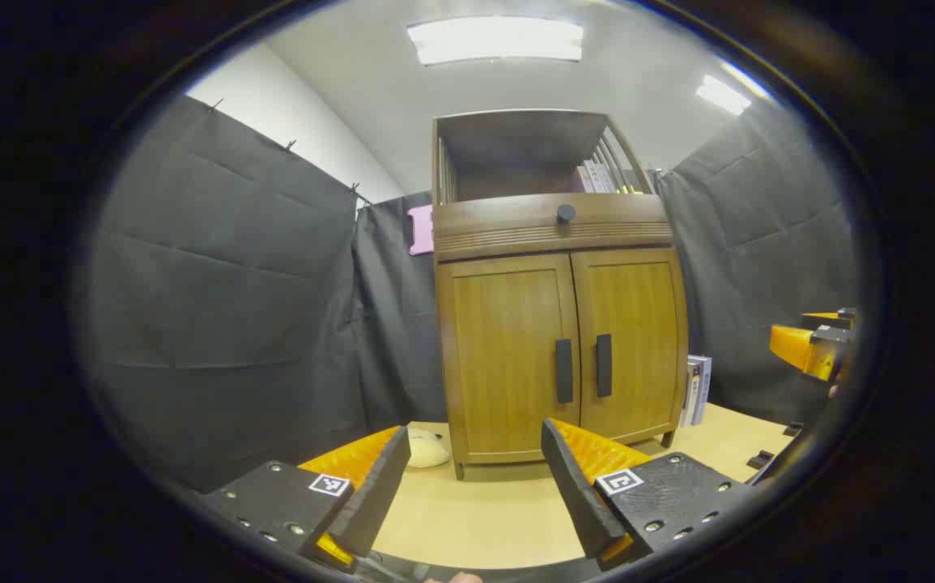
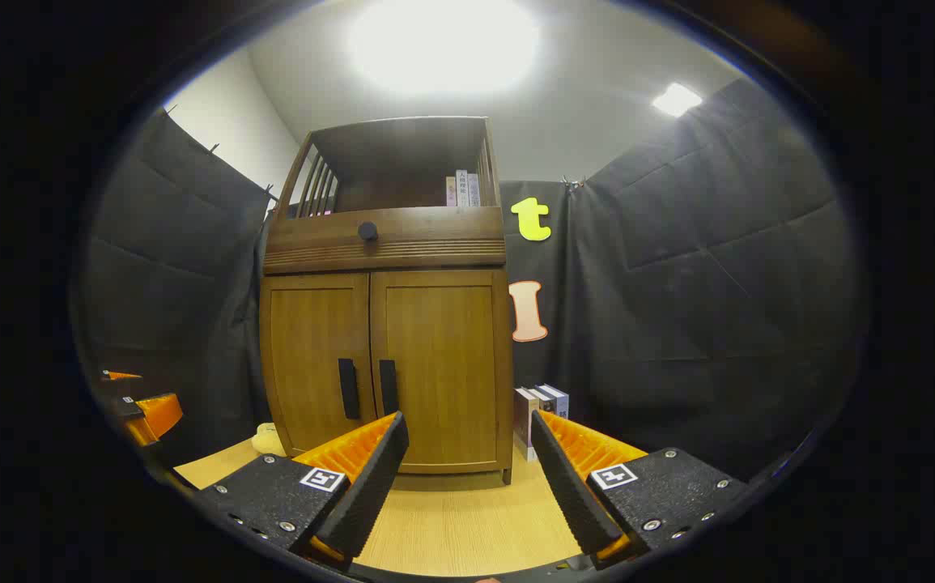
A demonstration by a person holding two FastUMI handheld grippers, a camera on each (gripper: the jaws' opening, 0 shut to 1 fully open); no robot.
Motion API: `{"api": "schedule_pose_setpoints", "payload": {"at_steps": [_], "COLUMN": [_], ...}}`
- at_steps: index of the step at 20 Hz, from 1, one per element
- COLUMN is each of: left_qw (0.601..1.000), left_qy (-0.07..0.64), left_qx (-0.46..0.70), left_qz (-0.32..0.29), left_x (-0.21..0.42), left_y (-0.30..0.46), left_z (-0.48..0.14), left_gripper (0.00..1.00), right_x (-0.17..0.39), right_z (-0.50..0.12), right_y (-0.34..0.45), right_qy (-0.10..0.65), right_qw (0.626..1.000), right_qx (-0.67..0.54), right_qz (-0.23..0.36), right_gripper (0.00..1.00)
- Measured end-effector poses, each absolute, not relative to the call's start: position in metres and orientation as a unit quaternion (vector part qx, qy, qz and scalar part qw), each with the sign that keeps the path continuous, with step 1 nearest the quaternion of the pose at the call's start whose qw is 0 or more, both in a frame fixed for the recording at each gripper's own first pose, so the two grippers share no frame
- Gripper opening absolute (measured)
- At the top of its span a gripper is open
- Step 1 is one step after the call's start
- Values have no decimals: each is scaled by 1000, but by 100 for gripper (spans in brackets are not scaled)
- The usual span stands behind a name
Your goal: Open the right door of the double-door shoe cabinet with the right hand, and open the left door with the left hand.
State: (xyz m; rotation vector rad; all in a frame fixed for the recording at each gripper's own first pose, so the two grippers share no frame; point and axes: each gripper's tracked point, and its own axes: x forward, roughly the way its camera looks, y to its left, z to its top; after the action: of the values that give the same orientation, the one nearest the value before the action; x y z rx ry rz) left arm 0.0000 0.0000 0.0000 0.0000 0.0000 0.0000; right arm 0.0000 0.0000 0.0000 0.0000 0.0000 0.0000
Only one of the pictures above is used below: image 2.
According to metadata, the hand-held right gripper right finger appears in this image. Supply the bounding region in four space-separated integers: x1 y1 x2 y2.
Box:
530 409 751 568

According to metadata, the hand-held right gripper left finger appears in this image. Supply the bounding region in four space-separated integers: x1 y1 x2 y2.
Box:
192 411 410 568

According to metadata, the black door handle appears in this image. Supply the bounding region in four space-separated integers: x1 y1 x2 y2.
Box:
338 358 360 420
379 360 399 416

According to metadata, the wooden shoe cabinet door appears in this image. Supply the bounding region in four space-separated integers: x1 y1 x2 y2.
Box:
261 274 372 458
370 270 512 474

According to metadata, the wooden double-door shoe cabinet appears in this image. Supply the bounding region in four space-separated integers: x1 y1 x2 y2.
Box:
259 116 515 485

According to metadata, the wooden cabinet drawer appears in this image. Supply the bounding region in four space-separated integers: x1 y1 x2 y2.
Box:
265 206 507 272

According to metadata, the white cover book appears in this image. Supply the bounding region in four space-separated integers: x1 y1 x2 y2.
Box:
513 387 541 462

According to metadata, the cream soft object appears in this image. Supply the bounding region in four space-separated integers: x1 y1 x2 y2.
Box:
252 423 286 458

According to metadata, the black backdrop cloth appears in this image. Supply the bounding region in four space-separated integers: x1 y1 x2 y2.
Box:
70 77 869 483

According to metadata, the small ceiling light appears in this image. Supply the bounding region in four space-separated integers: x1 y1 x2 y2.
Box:
652 83 703 118

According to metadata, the large ceiling light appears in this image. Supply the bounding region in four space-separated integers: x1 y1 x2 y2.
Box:
346 0 541 98

